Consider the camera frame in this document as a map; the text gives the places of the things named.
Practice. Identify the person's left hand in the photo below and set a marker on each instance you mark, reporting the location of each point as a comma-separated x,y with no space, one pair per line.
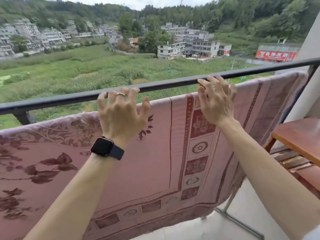
120,117

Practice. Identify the person's right hand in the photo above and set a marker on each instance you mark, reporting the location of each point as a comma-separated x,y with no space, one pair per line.
217,104

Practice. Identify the person's left little finger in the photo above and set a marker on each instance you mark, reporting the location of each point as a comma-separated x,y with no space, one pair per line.
103,99

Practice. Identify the person's left middle finger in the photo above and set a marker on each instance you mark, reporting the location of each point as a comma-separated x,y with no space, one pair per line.
126,93

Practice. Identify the person's right middle finger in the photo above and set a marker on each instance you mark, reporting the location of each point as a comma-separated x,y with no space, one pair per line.
213,83

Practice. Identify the person's right thumb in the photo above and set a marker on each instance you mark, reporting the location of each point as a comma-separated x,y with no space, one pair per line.
202,97

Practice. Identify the person's right little finger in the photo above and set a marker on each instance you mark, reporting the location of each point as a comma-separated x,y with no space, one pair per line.
232,92

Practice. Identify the person's left thumb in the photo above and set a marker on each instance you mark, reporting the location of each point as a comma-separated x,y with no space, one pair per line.
145,108

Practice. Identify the person's left forearm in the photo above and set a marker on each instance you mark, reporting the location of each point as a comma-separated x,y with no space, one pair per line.
75,197

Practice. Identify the person's right forearm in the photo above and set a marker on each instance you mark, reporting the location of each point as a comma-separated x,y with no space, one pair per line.
262,172

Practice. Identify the utility pole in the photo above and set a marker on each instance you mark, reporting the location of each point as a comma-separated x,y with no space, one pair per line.
233,64

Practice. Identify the black metal balcony railing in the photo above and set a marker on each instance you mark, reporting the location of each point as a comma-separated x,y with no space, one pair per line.
162,84

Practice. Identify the green overgrown field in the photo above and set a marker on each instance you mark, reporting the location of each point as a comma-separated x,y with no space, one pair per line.
87,69

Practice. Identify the group of grey village houses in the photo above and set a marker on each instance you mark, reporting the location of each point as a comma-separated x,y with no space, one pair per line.
190,43

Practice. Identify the black smartwatch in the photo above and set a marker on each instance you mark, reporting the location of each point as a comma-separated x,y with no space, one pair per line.
105,147

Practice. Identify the pink floral patterned blanket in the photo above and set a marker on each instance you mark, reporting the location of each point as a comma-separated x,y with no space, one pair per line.
155,157

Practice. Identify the red billboard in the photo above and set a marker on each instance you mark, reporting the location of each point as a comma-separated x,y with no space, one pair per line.
275,56

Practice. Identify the forested hillside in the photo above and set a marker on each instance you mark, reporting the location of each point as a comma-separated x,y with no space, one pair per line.
250,17

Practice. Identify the brown wooden table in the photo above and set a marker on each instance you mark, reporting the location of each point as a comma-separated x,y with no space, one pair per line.
300,134

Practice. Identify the cluster of white hillside buildings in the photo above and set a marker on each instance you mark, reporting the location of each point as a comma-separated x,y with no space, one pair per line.
32,37

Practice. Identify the brown wooden slatted bench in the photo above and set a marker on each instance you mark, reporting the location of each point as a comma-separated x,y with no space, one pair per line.
300,169

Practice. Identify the grey metal drying rack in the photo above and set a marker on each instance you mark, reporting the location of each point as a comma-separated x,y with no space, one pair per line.
237,219

